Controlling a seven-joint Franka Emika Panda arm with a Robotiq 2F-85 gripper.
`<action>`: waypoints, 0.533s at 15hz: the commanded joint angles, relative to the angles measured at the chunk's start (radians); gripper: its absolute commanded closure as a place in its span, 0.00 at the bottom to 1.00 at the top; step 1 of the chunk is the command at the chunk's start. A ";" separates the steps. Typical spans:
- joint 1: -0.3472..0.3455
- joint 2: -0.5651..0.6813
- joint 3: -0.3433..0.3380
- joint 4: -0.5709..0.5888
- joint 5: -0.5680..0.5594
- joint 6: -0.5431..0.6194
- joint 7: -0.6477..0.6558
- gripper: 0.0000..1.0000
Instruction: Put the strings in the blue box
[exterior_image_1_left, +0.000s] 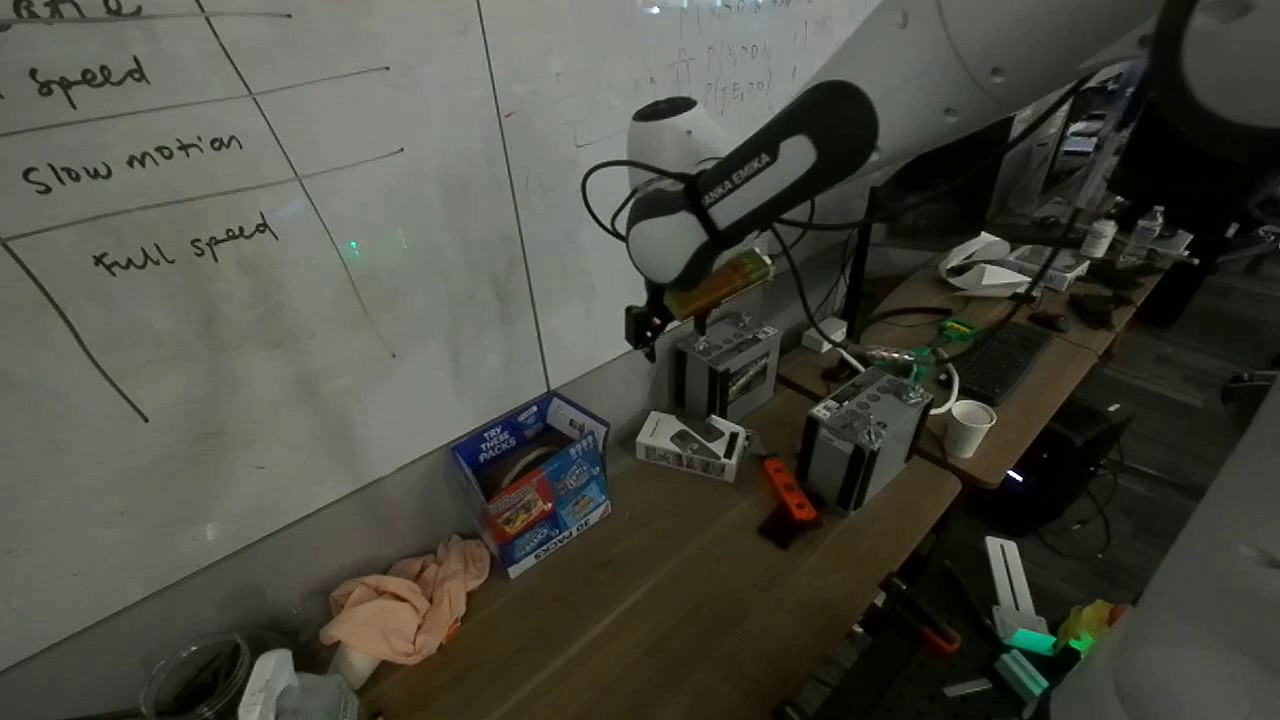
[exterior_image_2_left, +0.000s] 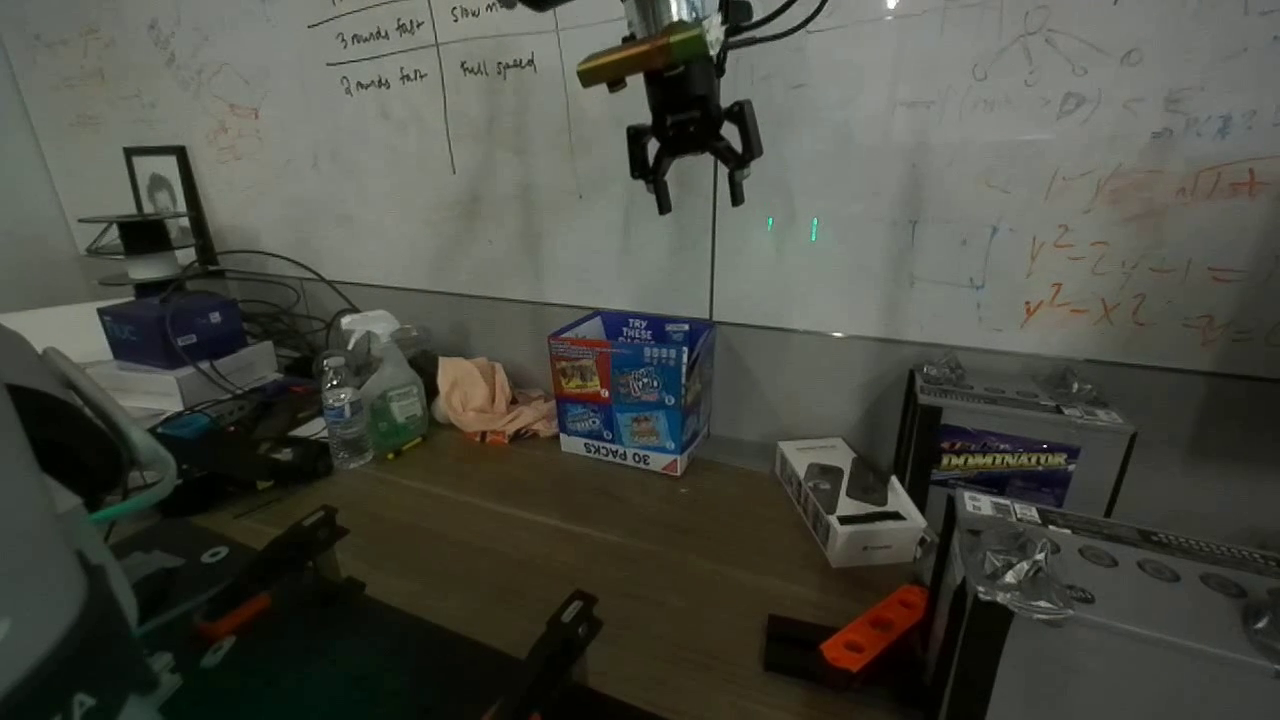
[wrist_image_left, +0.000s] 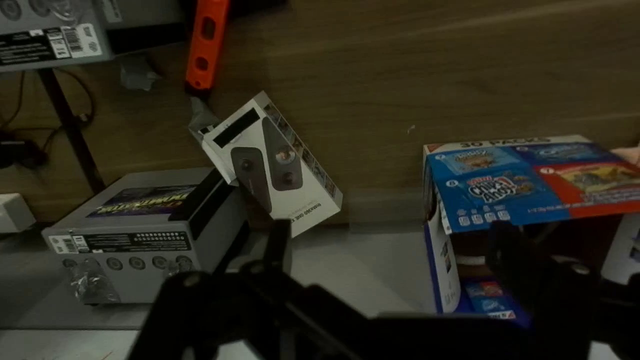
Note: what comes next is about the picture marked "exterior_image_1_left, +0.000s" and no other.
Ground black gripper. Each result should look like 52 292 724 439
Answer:
620 283 686 365

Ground small white product box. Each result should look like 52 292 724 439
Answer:
634 406 753 489

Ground blue cardboard box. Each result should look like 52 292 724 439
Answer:
450 387 620 583

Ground grey battery with Dominator label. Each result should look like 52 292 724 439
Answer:
667 310 786 423

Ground orange and black plastic tool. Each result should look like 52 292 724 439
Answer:
753 455 825 552

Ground grey battery with round caps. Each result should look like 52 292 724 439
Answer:
798 368 936 517

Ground white cup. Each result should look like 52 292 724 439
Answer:
929 391 1002 468

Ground pink crumpled cloth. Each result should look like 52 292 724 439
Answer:
316 531 495 671

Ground white crumpled paper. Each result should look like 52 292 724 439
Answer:
936 228 1091 301

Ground whiteboard with writing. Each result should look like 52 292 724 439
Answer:
0 0 1165 671

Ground clear spray bottle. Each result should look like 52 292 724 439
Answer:
238 646 364 720

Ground green plastic parts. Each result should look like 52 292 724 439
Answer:
998 596 1115 704

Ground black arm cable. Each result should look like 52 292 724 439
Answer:
577 65 1113 350

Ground black clamp with orange handle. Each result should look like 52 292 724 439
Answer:
874 572 968 661

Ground white plastic bracket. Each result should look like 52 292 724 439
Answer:
979 531 1051 640

